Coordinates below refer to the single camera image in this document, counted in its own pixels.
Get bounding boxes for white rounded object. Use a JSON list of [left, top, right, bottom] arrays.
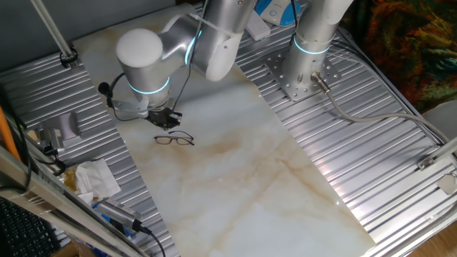
[[423, 99, 457, 143]]

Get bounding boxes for black base cable bundle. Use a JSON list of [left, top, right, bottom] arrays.
[[288, 0, 300, 39]]

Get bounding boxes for orange pole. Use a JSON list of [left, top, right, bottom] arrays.
[[0, 106, 21, 161]]

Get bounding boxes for brown frame glasses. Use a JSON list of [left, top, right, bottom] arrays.
[[154, 130, 196, 147]]

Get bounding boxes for black plug cable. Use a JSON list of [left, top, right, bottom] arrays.
[[131, 218, 168, 257]]

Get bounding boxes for aluminium frame bar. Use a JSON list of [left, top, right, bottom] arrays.
[[0, 146, 146, 257]]

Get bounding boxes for black rod foot clamp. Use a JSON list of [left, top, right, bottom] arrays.
[[59, 47, 79, 69]]

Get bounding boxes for blue and white device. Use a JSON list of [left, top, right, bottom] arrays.
[[254, 0, 303, 28]]

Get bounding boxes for white power strip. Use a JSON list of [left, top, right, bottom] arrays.
[[244, 10, 271, 41]]

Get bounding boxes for small metal corner bracket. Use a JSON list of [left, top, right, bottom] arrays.
[[416, 155, 436, 171]]

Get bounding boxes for black keyboard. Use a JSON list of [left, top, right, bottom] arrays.
[[0, 196, 61, 257]]

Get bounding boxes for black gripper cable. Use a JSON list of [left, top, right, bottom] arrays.
[[106, 72, 148, 123], [171, 0, 210, 111]]

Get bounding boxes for brown cardboard box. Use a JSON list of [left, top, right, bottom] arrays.
[[51, 241, 96, 257]]

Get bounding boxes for marble pattern table mat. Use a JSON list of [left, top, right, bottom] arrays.
[[71, 3, 376, 257]]

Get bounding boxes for white tissue sheet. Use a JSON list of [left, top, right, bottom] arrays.
[[74, 158, 122, 200]]

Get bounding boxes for thin black cable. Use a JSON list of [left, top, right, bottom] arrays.
[[10, 117, 35, 192]]

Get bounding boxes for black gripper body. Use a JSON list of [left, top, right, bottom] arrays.
[[144, 106, 184, 130]]

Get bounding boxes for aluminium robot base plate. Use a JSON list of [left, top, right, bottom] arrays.
[[263, 49, 342, 103]]

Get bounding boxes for grey vented box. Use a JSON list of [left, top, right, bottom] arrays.
[[95, 198, 144, 232]]

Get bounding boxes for small metal tag plate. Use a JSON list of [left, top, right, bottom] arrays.
[[437, 172, 457, 196]]

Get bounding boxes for yellow plastic bag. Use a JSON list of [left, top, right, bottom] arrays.
[[63, 167, 78, 193]]

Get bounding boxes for crumpled white tissue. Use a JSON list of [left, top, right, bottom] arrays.
[[77, 191, 94, 206]]

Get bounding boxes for small aluminium mounting plate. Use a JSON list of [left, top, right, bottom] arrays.
[[110, 98, 151, 119]]

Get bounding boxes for white cable tie strap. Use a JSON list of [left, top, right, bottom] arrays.
[[189, 13, 237, 39]]

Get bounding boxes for thick grey robot cable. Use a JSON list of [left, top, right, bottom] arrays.
[[310, 71, 451, 143]]

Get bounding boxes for short aluminium profile bar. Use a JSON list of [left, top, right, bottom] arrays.
[[426, 137, 457, 161]]

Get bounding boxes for white slanted rod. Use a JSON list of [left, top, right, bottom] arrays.
[[30, 0, 76, 65]]

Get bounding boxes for square steel plate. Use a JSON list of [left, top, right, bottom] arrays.
[[37, 111, 82, 142]]

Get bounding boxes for colourful patterned cloth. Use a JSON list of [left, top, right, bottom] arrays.
[[338, 0, 457, 115]]

